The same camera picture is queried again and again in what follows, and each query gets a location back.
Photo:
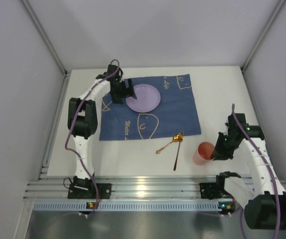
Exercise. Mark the purple plastic plate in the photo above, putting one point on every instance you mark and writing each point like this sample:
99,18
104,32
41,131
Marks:
148,98

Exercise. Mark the aluminium frame post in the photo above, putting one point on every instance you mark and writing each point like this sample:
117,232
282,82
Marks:
278,8
44,36

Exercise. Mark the perforated cable duct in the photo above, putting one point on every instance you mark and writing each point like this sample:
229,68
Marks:
127,206

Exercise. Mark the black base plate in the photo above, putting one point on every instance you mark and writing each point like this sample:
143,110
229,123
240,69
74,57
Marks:
77,192
213,191

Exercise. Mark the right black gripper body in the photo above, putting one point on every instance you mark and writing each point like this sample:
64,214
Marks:
224,147

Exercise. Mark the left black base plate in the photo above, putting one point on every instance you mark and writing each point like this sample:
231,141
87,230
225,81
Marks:
77,192

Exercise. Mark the right aluminium frame post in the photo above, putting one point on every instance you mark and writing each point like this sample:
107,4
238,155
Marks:
278,8

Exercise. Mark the blue cloth placemat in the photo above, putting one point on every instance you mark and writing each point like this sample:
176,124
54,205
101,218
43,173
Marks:
164,106

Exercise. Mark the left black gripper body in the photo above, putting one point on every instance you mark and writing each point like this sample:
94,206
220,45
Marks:
126,88

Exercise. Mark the left aluminium frame post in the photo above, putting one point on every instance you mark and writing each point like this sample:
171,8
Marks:
44,36

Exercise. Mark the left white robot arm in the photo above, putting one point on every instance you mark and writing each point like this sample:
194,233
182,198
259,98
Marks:
83,120

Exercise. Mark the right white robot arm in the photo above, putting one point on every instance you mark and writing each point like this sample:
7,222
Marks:
264,205

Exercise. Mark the copper fork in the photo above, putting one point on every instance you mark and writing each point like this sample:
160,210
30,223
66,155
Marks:
178,152

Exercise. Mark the gold spoon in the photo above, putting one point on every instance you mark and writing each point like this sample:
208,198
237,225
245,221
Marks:
176,138

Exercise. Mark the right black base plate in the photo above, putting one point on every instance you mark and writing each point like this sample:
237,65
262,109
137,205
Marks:
213,191

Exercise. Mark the orange plastic cup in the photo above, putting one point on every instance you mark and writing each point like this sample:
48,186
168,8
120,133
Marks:
203,153

